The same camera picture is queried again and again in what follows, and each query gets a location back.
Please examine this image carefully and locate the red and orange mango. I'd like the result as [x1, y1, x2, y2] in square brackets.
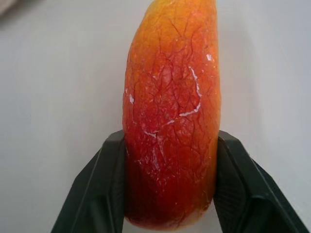
[121, 0, 224, 231]

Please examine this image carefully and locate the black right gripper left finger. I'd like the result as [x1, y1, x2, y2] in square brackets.
[50, 130, 127, 233]

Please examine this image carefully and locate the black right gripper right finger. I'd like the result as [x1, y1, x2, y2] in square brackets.
[211, 130, 311, 233]

